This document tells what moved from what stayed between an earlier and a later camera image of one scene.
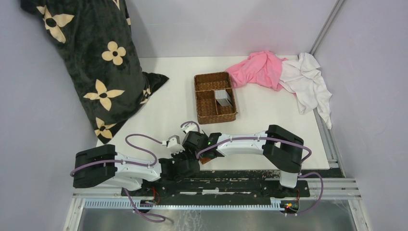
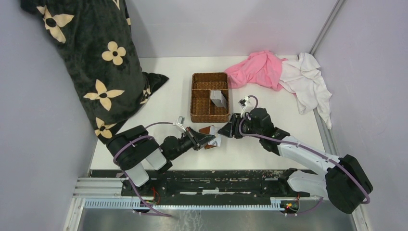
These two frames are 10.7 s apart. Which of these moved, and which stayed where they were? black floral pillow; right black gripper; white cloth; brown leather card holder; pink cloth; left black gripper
Moved: right black gripper; left black gripper; brown leather card holder
Stayed: black floral pillow; white cloth; pink cloth
